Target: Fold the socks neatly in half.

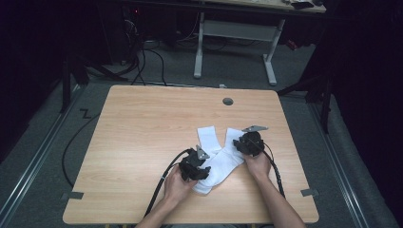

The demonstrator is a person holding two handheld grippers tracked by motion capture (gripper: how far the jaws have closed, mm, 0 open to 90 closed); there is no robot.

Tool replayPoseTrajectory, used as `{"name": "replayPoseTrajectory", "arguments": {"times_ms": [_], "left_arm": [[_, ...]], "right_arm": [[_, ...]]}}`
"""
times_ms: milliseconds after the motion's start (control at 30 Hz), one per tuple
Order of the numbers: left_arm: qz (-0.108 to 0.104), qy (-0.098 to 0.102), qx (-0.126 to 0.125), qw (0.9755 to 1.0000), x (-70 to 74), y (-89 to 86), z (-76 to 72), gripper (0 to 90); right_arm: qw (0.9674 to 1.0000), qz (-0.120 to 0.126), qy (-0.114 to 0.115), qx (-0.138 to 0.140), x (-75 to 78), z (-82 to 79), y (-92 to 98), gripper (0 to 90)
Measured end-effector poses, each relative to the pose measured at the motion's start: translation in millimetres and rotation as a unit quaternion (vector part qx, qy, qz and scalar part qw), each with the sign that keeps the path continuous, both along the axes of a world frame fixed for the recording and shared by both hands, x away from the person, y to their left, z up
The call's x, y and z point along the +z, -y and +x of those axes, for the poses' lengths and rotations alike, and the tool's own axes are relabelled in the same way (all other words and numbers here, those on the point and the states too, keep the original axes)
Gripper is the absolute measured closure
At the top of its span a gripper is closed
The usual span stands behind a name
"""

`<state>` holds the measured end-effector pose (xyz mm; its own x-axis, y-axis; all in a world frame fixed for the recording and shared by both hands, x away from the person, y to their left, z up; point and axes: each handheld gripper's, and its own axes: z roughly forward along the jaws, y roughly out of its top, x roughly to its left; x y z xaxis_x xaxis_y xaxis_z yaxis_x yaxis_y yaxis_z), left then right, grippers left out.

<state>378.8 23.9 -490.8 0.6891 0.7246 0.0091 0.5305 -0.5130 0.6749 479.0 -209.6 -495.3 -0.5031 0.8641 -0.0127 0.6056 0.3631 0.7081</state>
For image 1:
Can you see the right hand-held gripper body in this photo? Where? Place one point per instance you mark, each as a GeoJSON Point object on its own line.
{"type": "Point", "coordinates": [252, 144]}

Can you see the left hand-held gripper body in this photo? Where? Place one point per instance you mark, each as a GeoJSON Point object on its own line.
{"type": "Point", "coordinates": [190, 164]}

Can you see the white sock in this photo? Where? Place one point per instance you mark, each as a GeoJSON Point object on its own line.
{"type": "Point", "coordinates": [221, 167]}
{"type": "Point", "coordinates": [207, 137]}

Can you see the person's right hand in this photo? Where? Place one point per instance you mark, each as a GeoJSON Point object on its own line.
{"type": "Point", "coordinates": [259, 166]}

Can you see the person's left hand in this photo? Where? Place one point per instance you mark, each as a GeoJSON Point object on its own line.
{"type": "Point", "coordinates": [177, 188]}

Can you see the grey tape strip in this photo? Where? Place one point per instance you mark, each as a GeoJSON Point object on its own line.
{"type": "Point", "coordinates": [72, 195]}
{"type": "Point", "coordinates": [309, 192]}

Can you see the black metal stand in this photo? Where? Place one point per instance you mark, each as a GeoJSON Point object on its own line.
{"type": "Point", "coordinates": [66, 85]}
{"type": "Point", "coordinates": [325, 104]}

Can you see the small red object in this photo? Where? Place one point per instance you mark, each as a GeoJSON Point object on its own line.
{"type": "Point", "coordinates": [292, 45]}

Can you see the white-framed wooden desk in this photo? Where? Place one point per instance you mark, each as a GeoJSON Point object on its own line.
{"type": "Point", "coordinates": [237, 30]}

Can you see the dark item on desk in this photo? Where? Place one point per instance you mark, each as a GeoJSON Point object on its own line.
{"type": "Point", "coordinates": [301, 4]}

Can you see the metal floor rail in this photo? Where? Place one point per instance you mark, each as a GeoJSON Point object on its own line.
{"type": "Point", "coordinates": [34, 161]}
{"type": "Point", "coordinates": [339, 164]}

